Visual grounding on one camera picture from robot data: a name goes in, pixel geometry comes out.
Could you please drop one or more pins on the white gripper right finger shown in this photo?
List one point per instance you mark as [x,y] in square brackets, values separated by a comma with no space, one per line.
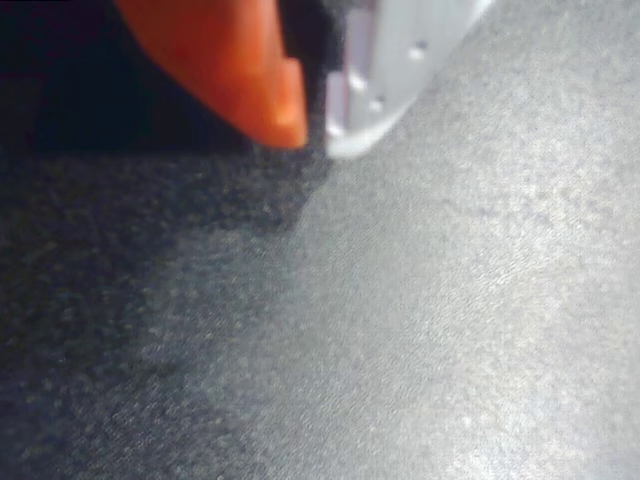
[390,65]

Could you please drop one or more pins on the black table mat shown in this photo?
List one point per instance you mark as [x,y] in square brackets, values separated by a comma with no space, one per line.
[400,300]

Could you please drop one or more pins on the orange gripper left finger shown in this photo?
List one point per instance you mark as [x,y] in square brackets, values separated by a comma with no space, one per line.
[230,60]

